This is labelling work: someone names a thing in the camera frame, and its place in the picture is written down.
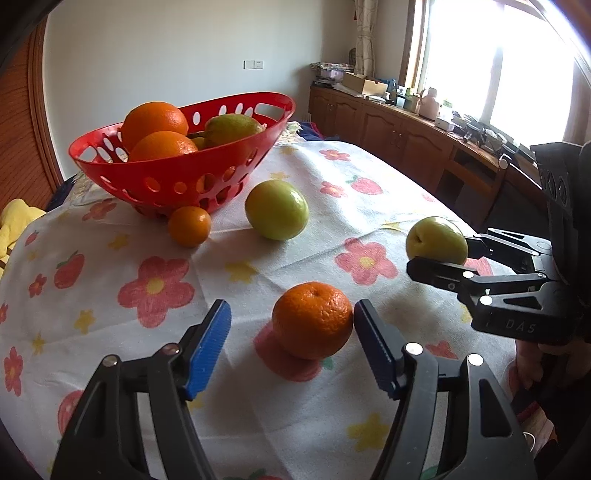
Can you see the wooden sideboard cabinet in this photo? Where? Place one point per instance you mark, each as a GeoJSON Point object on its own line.
{"type": "Point", "coordinates": [383, 124]}

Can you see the white floral strawberry tablecloth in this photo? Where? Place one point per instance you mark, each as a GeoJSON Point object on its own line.
{"type": "Point", "coordinates": [277, 263]}

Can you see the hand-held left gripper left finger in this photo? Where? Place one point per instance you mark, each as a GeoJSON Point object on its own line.
{"type": "Point", "coordinates": [210, 350]}

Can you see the window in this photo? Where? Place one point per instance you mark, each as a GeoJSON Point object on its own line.
{"type": "Point", "coordinates": [461, 60]}

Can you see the pink bottle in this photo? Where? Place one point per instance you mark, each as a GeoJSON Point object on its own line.
{"type": "Point", "coordinates": [428, 104]}

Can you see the large orange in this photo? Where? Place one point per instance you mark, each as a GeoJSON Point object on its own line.
{"type": "Point", "coordinates": [154, 122]}
{"type": "Point", "coordinates": [161, 146]}

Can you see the yellow-green lemon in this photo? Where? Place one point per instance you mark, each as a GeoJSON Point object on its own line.
{"type": "Point", "coordinates": [231, 129]}

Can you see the red perforated plastic basket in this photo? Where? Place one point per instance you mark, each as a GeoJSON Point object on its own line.
{"type": "Point", "coordinates": [120, 184]}

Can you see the person's right hand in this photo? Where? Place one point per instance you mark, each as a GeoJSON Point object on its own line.
{"type": "Point", "coordinates": [531, 364]}

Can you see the small yellow-green fruit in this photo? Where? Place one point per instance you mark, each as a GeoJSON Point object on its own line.
{"type": "Point", "coordinates": [198, 142]}

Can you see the black device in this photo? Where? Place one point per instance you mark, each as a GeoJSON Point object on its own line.
{"type": "Point", "coordinates": [485, 138]}

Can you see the patterned curtain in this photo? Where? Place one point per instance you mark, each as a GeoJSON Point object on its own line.
{"type": "Point", "coordinates": [367, 37]}

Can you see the small green jujube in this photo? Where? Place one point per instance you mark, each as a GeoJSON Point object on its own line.
{"type": "Point", "coordinates": [434, 240]}

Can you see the cardboard box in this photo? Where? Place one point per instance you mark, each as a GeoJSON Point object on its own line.
{"type": "Point", "coordinates": [364, 85]}

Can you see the patterned quilt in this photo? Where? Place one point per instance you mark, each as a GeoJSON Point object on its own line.
{"type": "Point", "coordinates": [83, 189]}

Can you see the large green jujube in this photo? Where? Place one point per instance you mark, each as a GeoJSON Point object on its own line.
{"type": "Point", "coordinates": [276, 210]}

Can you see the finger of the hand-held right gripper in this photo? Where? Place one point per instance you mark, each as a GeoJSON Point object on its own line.
{"type": "Point", "coordinates": [517, 314]}
{"type": "Point", "coordinates": [508, 249]}

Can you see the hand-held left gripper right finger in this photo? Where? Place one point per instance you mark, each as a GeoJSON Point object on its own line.
{"type": "Point", "coordinates": [376, 350]}

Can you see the brown wooden slatted panel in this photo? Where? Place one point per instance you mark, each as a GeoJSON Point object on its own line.
{"type": "Point", "coordinates": [23, 115]}

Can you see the stack of folded cloths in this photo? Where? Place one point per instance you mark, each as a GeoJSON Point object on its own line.
{"type": "Point", "coordinates": [330, 71]}

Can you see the small mandarin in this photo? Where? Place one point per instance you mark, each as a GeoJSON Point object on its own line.
{"type": "Point", "coordinates": [312, 321]}
{"type": "Point", "coordinates": [189, 226]}

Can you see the yellow cloth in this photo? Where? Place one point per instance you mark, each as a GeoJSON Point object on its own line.
{"type": "Point", "coordinates": [18, 217]}

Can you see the white wall socket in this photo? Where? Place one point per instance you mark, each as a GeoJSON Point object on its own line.
{"type": "Point", "coordinates": [253, 64]}

